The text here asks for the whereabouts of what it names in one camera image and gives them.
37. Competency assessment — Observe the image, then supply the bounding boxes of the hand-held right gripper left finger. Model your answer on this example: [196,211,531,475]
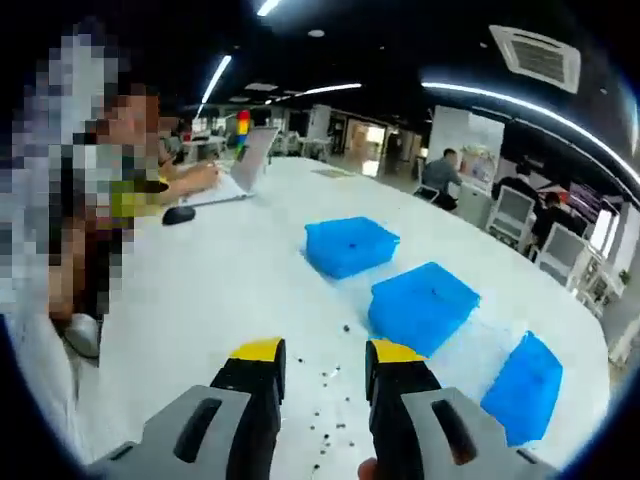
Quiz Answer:
[89,337,287,480]

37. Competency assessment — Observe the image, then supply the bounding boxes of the curved ceiling light strip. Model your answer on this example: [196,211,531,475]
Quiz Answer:
[422,82,640,186]

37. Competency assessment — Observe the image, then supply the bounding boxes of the small black resistors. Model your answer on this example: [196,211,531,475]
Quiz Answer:
[294,324,361,471]

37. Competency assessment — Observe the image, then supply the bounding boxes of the silver laptop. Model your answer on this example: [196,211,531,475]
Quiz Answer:
[179,126,280,209]

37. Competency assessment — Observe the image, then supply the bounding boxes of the colourful stacked tower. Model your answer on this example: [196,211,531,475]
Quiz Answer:
[235,109,252,156]

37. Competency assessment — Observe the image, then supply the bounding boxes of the purple wall screen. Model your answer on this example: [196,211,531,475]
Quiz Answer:
[569,180,604,221]

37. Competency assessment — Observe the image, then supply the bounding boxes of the white display shelf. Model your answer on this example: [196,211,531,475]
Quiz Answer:
[459,143,496,189]

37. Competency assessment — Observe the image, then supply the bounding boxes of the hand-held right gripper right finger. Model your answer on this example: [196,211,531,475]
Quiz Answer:
[364,338,556,480]

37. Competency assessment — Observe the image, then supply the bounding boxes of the white ceiling air conditioner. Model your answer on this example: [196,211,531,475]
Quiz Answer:
[488,24,582,95]

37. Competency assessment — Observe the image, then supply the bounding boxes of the white mesh office chair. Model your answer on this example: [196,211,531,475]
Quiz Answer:
[487,185,536,246]
[537,222,590,286]
[413,182,444,204]

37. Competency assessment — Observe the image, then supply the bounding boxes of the blue plastic bin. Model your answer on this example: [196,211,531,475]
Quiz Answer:
[304,216,401,280]
[368,261,482,359]
[479,329,565,448]

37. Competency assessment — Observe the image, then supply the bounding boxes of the short ceiling light strip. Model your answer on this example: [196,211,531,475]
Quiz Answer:
[269,83,362,104]
[197,54,234,116]

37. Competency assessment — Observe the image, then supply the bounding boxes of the black computer mouse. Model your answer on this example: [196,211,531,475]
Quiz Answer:
[162,204,197,226]

